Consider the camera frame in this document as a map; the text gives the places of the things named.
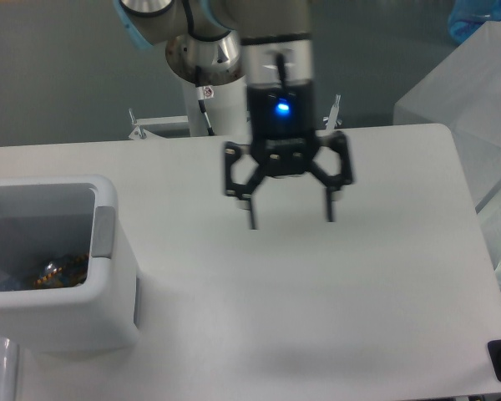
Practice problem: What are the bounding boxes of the black cable on pedestal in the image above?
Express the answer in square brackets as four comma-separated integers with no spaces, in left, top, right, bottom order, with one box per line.
[194,65,216,137]

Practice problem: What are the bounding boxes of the blue snack wrapper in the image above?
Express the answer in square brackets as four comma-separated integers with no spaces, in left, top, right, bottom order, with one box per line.
[33,253,89,289]

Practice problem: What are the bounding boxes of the blue plastic bag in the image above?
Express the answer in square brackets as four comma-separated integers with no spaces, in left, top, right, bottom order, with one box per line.
[448,0,501,44]

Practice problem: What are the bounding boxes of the white base bracket left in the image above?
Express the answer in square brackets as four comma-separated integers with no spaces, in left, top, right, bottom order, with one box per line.
[128,108,190,140]

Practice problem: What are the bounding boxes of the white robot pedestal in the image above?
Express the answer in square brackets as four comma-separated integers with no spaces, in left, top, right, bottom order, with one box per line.
[165,31,250,137]

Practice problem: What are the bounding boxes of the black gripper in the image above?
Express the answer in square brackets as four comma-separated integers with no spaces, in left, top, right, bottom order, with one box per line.
[223,82,355,230]

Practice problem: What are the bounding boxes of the translucent plastic box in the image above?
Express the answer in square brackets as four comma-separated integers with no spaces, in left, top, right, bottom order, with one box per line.
[392,20,501,214]

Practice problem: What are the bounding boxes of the white trash can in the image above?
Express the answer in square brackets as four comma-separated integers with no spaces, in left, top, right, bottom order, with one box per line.
[0,175,139,352]

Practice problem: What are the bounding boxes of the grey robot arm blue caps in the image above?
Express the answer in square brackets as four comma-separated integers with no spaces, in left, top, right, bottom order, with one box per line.
[115,1,354,222]

